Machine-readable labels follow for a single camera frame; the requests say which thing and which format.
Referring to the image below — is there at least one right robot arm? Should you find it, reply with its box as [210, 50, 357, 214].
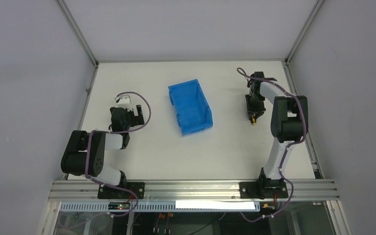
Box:
[245, 71, 308, 194]

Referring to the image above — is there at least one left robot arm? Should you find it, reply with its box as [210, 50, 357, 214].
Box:
[60, 105, 145, 188]

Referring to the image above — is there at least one blue plastic bin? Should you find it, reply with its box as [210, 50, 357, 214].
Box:
[168, 79, 213, 136]

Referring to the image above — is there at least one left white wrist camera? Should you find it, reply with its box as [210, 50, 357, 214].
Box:
[115, 94, 132, 109]

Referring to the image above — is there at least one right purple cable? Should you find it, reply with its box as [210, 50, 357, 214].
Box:
[236, 67, 308, 223]

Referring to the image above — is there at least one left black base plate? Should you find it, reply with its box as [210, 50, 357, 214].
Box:
[97, 182, 145, 199]

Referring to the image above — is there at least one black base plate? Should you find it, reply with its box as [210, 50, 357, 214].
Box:
[97, 182, 145, 199]
[239, 180, 289, 199]

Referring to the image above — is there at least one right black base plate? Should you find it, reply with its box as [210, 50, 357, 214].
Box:
[239, 180, 289, 199]

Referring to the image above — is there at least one aluminium front rail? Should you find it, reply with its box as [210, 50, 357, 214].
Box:
[48, 179, 340, 202]

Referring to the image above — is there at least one slotted grey cable duct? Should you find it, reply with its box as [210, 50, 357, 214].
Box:
[60, 200, 260, 212]

